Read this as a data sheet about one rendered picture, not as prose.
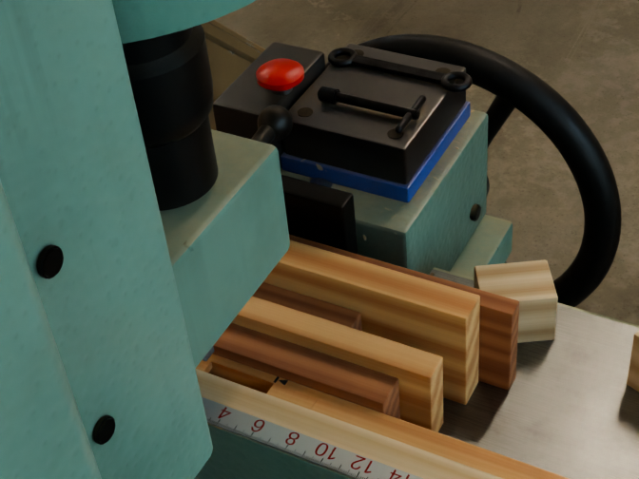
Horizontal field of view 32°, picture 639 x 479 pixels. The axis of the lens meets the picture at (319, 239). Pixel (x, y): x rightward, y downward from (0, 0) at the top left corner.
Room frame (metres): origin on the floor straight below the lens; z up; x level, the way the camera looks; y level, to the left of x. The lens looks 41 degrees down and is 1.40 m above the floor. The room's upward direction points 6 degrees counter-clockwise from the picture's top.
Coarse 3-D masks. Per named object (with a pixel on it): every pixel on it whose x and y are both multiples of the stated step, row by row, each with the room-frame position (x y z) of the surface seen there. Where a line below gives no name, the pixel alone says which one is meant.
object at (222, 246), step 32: (224, 160) 0.45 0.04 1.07; (256, 160) 0.45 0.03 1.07; (224, 192) 0.42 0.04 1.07; (256, 192) 0.44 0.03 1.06; (192, 224) 0.40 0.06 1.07; (224, 224) 0.41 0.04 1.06; (256, 224) 0.43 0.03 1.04; (192, 256) 0.39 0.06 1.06; (224, 256) 0.41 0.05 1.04; (256, 256) 0.43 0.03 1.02; (192, 288) 0.38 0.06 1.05; (224, 288) 0.40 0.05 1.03; (256, 288) 0.42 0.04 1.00; (192, 320) 0.38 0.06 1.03; (224, 320) 0.40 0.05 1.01; (192, 352) 0.37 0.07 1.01
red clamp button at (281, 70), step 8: (264, 64) 0.61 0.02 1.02; (272, 64) 0.60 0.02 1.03; (280, 64) 0.60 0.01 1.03; (288, 64) 0.60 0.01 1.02; (296, 64) 0.60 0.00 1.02; (256, 72) 0.60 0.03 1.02; (264, 72) 0.60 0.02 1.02; (272, 72) 0.59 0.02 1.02; (280, 72) 0.59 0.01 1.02; (288, 72) 0.59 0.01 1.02; (296, 72) 0.59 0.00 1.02; (264, 80) 0.59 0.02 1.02; (272, 80) 0.59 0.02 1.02; (280, 80) 0.59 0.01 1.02; (288, 80) 0.59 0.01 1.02; (296, 80) 0.59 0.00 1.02; (272, 88) 0.58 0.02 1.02; (280, 88) 0.58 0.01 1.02; (288, 88) 0.58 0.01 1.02
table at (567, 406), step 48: (480, 240) 0.59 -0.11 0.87; (576, 336) 0.46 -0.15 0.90; (624, 336) 0.46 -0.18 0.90; (480, 384) 0.43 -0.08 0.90; (528, 384) 0.43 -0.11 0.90; (576, 384) 0.43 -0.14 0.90; (624, 384) 0.42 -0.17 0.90; (480, 432) 0.40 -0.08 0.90; (528, 432) 0.39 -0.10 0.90; (576, 432) 0.39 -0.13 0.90; (624, 432) 0.39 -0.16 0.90
